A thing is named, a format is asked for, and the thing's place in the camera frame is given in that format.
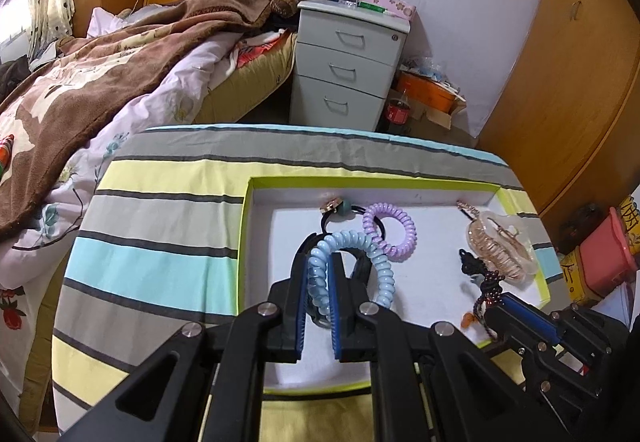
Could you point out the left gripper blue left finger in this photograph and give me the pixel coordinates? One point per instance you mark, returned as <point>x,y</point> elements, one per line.
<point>294,309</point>

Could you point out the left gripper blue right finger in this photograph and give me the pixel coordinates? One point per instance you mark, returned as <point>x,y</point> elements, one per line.
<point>346,295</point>

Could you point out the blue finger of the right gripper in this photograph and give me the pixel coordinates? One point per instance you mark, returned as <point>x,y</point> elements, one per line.
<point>516,337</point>
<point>531,318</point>

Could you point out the black headband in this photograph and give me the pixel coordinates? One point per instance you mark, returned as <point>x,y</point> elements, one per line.
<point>322,254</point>

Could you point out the black charm hair elastic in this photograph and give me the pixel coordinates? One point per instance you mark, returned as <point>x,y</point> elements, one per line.
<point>343,208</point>

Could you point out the large translucent hair claw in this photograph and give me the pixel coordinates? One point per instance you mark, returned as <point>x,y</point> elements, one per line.
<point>495,239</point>

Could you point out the yellow tin box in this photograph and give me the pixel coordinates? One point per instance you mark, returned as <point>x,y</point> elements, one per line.
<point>574,277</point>

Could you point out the green shallow tray box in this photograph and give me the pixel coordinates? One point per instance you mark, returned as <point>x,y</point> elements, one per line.
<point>280,212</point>

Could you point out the pink plastic bucket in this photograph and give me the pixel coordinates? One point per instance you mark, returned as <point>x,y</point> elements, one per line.
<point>607,261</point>

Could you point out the striped tablecloth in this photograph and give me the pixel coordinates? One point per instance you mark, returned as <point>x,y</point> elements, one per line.
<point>159,245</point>

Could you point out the cola bottle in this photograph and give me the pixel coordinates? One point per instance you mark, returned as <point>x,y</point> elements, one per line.
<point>397,109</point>

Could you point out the orange storage bin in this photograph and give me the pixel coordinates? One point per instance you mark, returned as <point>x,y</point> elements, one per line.
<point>426,91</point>

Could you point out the large wooden wardrobe right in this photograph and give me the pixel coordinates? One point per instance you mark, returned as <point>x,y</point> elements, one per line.
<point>567,122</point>

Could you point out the grey drawer nightstand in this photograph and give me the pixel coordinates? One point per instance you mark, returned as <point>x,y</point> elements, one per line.
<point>345,61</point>

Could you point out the white floral duvet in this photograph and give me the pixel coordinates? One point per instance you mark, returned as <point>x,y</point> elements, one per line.
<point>30,259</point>

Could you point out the pink floral box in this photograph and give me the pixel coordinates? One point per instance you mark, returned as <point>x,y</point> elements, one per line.
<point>395,8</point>

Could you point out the brown fleece blanket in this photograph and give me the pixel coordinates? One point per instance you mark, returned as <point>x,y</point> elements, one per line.
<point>64,104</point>

